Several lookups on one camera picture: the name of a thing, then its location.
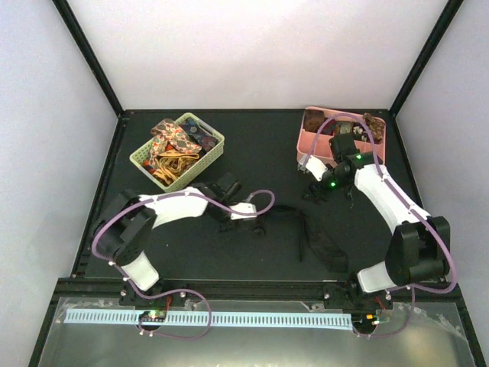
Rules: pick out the rolled red tie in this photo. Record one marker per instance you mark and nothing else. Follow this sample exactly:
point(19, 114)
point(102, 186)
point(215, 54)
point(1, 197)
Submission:
point(329, 129)

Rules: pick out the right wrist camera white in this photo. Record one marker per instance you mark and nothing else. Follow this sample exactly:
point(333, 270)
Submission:
point(312, 165)

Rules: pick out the green plastic basket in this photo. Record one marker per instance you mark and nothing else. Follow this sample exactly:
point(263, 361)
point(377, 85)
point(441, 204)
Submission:
point(139, 158)

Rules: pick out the pink divided organizer box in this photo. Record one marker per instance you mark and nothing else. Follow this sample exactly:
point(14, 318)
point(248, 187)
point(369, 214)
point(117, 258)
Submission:
point(322, 149)

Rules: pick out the rolled olive tie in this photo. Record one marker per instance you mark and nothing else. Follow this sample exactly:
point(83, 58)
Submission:
point(345, 127)

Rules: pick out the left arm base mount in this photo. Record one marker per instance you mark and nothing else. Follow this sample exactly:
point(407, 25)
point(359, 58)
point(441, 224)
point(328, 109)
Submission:
point(158, 295)

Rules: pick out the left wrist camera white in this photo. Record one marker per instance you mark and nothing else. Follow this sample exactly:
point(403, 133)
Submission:
point(243, 211)

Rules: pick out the navy patterned necktie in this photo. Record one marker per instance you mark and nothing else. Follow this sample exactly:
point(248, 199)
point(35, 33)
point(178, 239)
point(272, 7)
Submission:
point(198, 134)

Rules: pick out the light blue cable duct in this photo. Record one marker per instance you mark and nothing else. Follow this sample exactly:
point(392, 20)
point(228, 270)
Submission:
point(330, 321)

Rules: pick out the rolled brown dotted tie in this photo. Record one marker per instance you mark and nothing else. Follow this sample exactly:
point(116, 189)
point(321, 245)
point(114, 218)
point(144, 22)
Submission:
point(376, 126)

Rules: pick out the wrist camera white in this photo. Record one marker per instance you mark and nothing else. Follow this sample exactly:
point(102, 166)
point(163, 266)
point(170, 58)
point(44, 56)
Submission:
point(243, 211)
point(312, 165)

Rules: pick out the rolled dark floral tie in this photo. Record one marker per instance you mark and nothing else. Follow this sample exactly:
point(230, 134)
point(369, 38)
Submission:
point(359, 133)

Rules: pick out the black necktie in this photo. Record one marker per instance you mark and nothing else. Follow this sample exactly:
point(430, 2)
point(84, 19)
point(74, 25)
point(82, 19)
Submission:
point(317, 240)

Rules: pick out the left black frame post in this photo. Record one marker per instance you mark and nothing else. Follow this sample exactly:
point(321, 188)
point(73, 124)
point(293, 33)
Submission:
point(73, 26)

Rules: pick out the floral orange necktie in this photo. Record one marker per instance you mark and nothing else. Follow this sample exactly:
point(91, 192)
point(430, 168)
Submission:
point(169, 136)

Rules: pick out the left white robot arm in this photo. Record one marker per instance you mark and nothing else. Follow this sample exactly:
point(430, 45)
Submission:
point(120, 234)

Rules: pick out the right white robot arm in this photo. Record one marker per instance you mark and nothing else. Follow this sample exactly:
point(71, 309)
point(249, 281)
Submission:
point(419, 246)

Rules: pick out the yellow necktie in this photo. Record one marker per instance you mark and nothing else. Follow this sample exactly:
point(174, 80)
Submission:
point(171, 165)

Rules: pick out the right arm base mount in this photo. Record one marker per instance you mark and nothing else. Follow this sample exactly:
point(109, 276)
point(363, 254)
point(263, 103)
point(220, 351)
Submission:
point(348, 295)

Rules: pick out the black frame post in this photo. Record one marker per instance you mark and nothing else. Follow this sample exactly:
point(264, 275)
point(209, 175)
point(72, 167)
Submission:
point(73, 26)
point(437, 33)

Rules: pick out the right black frame post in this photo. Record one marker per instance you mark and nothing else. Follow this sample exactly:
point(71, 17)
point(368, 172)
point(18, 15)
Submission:
point(437, 33)

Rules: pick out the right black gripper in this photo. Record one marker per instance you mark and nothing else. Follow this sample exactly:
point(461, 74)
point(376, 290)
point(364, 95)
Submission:
point(316, 192)

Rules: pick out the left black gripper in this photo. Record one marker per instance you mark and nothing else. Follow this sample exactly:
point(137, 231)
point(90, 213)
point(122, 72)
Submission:
point(229, 225)

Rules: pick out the black aluminium front rail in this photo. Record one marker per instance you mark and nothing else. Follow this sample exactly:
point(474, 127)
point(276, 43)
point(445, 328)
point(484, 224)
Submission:
point(234, 290)

